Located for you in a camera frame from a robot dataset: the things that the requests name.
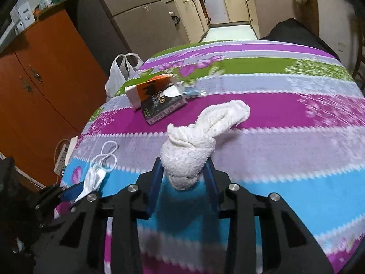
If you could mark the white face mask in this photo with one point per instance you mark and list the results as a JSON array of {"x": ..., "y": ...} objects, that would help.
[{"x": 94, "y": 177}]

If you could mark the orange tissue box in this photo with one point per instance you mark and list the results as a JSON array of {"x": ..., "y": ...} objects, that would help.
[{"x": 132, "y": 95}]

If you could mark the striped floral tablecloth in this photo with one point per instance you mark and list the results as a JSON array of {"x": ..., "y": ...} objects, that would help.
[{"x": 271, "y": 114}]

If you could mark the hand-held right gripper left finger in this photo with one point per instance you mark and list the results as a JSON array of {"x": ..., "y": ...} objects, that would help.
[{"x": 155, "y": 188}]

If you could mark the dark book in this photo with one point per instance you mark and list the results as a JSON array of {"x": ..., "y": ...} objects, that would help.
[{"x": 164, "y": 107}]

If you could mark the orange wooden cabinet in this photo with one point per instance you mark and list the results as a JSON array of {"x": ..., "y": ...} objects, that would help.
[{"x": 42, "y": 97}]

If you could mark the white towel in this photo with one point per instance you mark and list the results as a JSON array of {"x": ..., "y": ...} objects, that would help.
[{"x": 185, "y": 154}]

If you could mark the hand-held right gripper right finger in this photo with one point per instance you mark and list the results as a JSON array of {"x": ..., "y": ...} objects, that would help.
[{"x": 211, "y": 188}]

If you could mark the white plastic bag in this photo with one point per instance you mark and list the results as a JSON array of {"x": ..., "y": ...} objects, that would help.
[{"x": 115, "y": 77}]

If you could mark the white power strip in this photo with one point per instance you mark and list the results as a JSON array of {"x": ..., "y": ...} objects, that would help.
[{"x": 60, "y": 159}]

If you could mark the black cloth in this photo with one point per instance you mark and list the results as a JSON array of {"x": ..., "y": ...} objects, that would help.
[{"x": 293, "y": 32}]

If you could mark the beige kitchen cabinets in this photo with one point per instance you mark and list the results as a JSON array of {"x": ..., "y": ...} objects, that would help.
[{"x": 236, "y": 5}]

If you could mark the white carton box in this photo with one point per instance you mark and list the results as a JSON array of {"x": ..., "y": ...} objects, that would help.
[{"x": 24, "y": 17}]

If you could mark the black plastic bag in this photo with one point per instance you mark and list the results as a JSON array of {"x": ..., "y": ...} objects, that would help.
[{"x": 175, "y": 19}]

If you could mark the beige fridge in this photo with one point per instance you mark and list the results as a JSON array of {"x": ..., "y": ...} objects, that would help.
[{"x": 137, "y": 25}]

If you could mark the clear plastic wrapper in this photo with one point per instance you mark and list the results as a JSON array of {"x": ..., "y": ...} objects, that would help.
[{"x": 192, "y": 92}]

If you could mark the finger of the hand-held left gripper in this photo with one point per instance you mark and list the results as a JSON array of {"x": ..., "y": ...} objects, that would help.
[{"x": 70, "y": 194}]

